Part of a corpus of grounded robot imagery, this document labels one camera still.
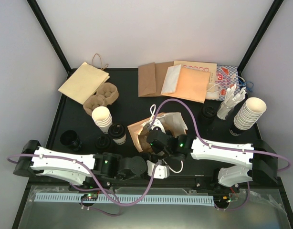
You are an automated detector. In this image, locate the single pulp cup carrier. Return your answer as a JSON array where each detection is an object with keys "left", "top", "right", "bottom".
[{"left": 137, "top": 129, "right": 153, "bottom": 153}]

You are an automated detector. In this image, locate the orange paper bag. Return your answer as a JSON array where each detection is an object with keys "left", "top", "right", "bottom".
[
  {"left": 127, "top": 104, "right": 188, "bottom": 155},
  {"left": 164, "top": 67, "right": 210, "bottom": 103}
]

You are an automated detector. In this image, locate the single white paper cup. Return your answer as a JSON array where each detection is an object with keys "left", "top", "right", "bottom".
[{"left": 111, "top": 132, "right": 126, "bottom": 145}]

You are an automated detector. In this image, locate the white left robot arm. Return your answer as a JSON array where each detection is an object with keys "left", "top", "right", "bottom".
[{"left": 13, "top": 140, "right": 170, "bottom": 190}]

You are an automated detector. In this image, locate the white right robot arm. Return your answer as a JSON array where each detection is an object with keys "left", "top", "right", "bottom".
[{"left": 146, "top": 129, "right": 278, "bottom": 192}]

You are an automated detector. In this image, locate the stack of black cup lids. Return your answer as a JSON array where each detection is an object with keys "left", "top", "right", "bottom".
[{"left": 198, "top": 106, "right": 217, "bottom": 125}]

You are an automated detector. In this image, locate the white paper bag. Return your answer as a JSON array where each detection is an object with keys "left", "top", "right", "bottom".
[{"left": 161, "top": 64, "right": 181, "bottom": 95}]

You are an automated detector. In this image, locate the stack of white paper cups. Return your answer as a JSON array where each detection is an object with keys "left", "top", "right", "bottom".
[{"left": 92, "top": 106, "right": 113, "bottom": 134}]

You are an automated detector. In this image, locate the brown kraft paper bag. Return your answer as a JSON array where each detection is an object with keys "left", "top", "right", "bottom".
[{"left": 138, "top": 62, "right": 174, "bottom": 97}]

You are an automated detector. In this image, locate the stack of pulp cup carriers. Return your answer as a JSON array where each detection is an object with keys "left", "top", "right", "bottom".
[{"left": 83, "top": 83, "right": 119, "bottom": 116}]

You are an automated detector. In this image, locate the beige bag with red circles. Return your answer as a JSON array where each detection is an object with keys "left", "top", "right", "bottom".
[{"left": 174, "top": 61, "right": 217, "bottom": 73}]

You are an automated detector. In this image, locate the blue checkered paper bag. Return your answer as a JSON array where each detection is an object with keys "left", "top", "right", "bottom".
[{"left": 215, "top": 65, "right": 254, "bottom": 101}]

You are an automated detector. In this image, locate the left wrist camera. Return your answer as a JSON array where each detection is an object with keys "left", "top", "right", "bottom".
[{"left": 146, "top": 161, "right": 170, "bottom": 179}]

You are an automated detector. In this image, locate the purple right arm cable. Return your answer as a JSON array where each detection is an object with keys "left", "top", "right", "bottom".
[{"left": 146, "top": 98, "right": 292, "bottom": 173}]

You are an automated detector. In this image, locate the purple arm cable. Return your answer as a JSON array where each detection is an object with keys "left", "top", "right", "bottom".
[
  {"left": 146, "top": 98, "right": 292, "bottom": 173},
  {"left": 7, "top": 154, "right": 164, "bottom": 207}
]

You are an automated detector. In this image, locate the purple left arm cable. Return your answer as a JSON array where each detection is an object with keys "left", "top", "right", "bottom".
[{"left": 7, "top": 154, "right": 164, "bottom": 207}]

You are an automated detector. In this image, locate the tan paper bag with handles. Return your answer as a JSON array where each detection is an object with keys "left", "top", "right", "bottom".
[{"left": 58, "top": 53, "right": 110, "bottom": 104}]

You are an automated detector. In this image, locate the light blue cable duct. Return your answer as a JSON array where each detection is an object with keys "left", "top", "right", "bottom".
[{"left": 34, "top": 192, "right": 215, "bottom": 207}]

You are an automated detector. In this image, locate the black frame post right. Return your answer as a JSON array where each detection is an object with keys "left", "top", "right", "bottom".
[{"left": 237, "top": 0, "right": 284, "bottom": 75}]

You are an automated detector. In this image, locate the black frame post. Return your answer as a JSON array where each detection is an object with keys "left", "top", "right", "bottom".
[
  {"left": 237, "top": 0, "right": 284, "bottom": 75},
  {"left": 27, "top": 0, "right": 72, "bottom": 74}
]

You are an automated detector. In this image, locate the black frame post left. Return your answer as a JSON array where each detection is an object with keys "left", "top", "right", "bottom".
[{"left": 27, "top": 0, "right": 72, "bottom": 74}]

